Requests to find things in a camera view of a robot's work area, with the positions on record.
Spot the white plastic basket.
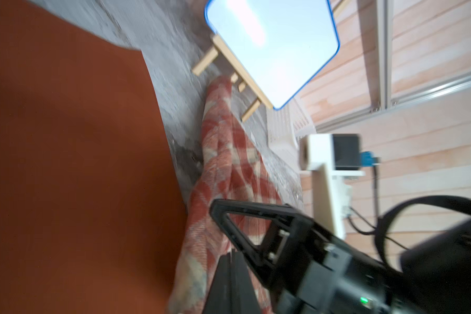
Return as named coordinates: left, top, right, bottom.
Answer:
left=267, top=96, right=316, bottom=167

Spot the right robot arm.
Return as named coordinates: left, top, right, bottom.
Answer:
left=204, top=196, right=471, bottom=313

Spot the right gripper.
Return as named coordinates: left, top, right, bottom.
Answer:
left=209, top=199, right=416, bottom=313

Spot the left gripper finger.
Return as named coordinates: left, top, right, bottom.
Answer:
left=203, top=250, right=262, bottom=314

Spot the white board blue frame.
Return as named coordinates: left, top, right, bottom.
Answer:
left=203, top=0, right=341, bottom=111

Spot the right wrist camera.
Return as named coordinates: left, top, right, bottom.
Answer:
left=299, top=133, right=380, bottom=239

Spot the rust orange skirt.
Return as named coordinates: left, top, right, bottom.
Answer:
left=0, top=1, right=186, bottom=313

